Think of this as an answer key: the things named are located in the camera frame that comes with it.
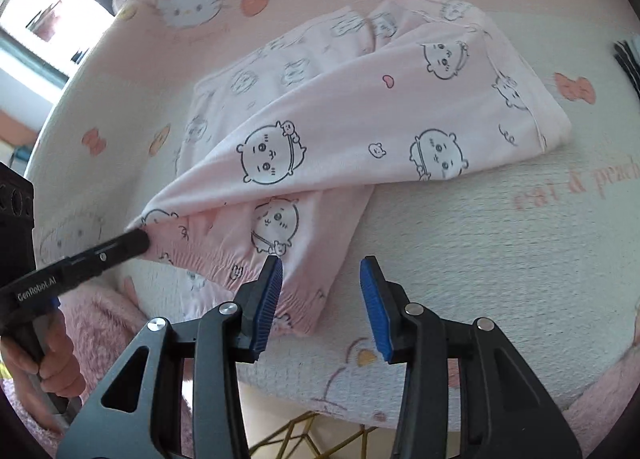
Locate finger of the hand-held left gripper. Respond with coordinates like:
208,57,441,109
62,229,151,281

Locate person's left hand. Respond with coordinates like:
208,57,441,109
0,299,85,436

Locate folded white and navy clothes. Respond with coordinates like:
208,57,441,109
612,36,640,100

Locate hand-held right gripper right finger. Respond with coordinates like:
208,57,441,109
359,255,583,459

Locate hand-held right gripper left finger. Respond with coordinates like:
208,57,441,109
56,254,285,459

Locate gold wire frame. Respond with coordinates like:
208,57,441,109
250,411,396,459

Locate pink cat printed blanket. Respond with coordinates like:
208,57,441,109
25,0,640,432

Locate pink fluffy cloth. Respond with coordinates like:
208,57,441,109
0,284,640,459

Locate pink printed pants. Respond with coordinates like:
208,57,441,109
125,0,573,340

